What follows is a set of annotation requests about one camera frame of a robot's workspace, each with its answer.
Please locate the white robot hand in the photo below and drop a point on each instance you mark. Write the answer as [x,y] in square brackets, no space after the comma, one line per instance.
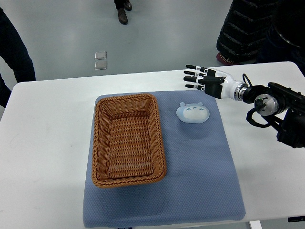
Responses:
[217,84]

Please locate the blue plush toy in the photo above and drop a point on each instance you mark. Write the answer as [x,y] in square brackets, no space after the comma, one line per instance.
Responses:
[194,113]

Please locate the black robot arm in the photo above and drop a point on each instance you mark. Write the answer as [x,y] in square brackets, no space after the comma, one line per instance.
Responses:
[274,105]

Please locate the brown wicker basket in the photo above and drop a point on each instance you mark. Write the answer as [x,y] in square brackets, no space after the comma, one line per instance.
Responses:
[127,142]

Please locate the red shoe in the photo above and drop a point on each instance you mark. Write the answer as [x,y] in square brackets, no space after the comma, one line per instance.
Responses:
[225,61]

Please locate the person in black quilted jacket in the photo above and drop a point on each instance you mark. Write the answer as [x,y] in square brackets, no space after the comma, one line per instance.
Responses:
[264,31]

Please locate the upper floor socket plate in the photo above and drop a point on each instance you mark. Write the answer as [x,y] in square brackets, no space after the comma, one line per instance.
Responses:
[101,55]

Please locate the floor socket plate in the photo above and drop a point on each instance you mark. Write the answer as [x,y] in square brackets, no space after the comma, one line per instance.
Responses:
[101,55]
[101,65]

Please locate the lower floor socket plate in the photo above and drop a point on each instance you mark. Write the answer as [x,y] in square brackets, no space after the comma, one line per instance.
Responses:
[101,65]

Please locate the brown shoes of bystander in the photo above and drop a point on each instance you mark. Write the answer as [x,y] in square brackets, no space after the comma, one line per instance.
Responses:
[122,6]

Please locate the blue textured mat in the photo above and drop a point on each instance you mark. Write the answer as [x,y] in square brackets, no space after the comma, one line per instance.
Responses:
[201,183]

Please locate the black table control panel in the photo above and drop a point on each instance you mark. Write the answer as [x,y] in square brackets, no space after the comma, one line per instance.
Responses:
[296,219]

